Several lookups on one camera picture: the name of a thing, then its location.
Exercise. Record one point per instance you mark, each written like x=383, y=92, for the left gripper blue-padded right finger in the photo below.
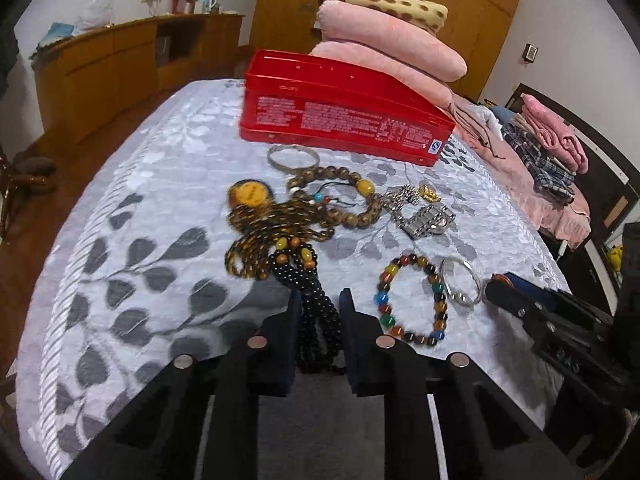
x=382, y=365

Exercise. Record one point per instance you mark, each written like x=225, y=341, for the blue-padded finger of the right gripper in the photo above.
x=520, y=309
x=546, y=297

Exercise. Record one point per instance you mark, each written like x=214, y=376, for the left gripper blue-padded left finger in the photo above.
x=257, y=366

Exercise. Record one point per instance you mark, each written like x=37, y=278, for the thin silver bangle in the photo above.
x=462, y=284

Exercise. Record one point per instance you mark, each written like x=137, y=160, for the silver metal watch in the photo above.
x=433, y=219

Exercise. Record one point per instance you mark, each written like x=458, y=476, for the small gold charm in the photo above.
x=429, y=194

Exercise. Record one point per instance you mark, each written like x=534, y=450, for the pink bed sheet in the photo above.
x=481, y=128

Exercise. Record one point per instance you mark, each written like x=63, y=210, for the folded plaid clothing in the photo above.
x=550, y=177

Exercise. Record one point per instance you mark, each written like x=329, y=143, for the dark bed headboard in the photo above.
x=611, y=189

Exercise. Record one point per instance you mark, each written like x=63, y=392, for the folded pink clothing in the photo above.
x=554, y=135

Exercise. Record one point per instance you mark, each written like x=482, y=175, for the white leaf-pattern table cover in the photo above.
x=136, y=276

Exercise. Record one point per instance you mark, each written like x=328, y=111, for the lower pink folded quilt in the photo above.
x=357, y=54

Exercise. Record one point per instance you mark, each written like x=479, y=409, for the pink folded quilt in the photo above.
x=357, y=54
x=405, y=42

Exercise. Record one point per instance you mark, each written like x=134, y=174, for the red tin box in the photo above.
x=294, y=98

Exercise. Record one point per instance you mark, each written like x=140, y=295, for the wooden stool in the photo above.
x=24, y=173

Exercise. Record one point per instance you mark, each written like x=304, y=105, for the yellow brown-spotted blanket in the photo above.
x=427, y=15

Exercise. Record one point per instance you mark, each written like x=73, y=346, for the wooden sideboard cabinet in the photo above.
x=84, y=82

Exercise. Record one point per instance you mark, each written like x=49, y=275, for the upper pink folded quilt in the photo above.
x=405, y=42

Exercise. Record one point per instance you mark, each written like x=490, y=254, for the blue white kettle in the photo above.
x=205, y=6

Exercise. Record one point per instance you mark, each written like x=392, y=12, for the wooden wardrobe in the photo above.
x=310, y=0

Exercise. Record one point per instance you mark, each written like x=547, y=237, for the white plastic bag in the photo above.
x=97, y=14

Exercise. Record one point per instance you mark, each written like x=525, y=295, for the blue cloth on sideboard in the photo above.
x=57, y=32

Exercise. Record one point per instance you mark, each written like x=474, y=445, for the wall switch panel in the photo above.
x=529, y=53

